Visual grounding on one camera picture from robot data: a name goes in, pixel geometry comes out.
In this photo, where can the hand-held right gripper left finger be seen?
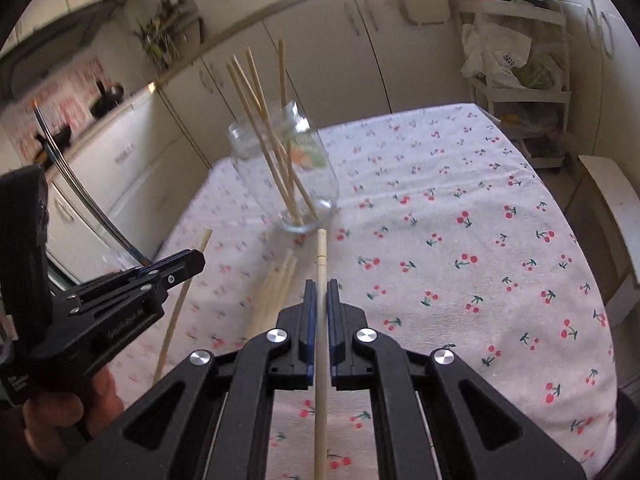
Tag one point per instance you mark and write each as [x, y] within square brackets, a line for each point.
[250, 410]

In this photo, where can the pink wall stickers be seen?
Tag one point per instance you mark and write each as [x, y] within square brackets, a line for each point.
[70, 95]

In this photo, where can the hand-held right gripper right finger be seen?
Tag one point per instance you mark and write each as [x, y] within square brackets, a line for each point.
[400, 410]

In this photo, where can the bag of green vegetables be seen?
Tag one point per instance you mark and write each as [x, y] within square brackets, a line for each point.
[542, 72]

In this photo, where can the cream base kitchen cabinets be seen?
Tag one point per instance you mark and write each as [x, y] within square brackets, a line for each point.
[330, 60]

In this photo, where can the long wooden chopstick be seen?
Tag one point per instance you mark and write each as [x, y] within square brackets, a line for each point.
[321, 260]

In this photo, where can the grey range hood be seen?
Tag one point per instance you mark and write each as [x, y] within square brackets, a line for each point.
[55, 45]

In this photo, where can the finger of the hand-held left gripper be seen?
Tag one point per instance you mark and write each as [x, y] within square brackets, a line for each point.
[125, 276]
[150, 287]

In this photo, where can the small white step stool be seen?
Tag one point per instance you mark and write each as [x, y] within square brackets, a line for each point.
[615, 200]

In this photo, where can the white trolley rack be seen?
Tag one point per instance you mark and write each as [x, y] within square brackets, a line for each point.
[560, 105]

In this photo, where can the cherry print tablecloth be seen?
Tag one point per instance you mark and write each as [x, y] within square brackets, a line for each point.
[450, 260]

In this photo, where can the person's left hand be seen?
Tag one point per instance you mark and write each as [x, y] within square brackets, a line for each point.
[65, 420]

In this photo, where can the white plastic bag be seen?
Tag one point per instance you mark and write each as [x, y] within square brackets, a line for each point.
[490, 55]

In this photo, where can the bunch of wooden chopsticks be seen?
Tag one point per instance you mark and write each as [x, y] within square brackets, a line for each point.
[272, 295]

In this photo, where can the black frying pan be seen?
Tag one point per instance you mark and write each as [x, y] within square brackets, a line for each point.
[55, 137]

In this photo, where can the wall utensil rack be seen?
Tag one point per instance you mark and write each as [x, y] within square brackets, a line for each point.
[165, 35]

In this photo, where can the clear glass jar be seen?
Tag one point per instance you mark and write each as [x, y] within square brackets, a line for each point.
[320, 180]

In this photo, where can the black wok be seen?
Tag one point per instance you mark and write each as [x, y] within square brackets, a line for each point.
[110, 97]

